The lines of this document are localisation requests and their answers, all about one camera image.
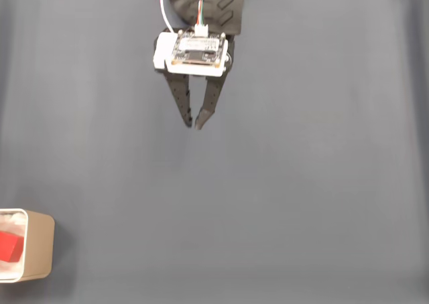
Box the red cube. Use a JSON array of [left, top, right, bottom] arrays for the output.
[[0, 230, 25, 263]]

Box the beige box with white rim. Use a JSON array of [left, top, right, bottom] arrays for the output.
[[0, 208, 56, 285]]

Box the grey desk mat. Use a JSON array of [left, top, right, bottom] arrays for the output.
[[0, 0, 429, 304]]

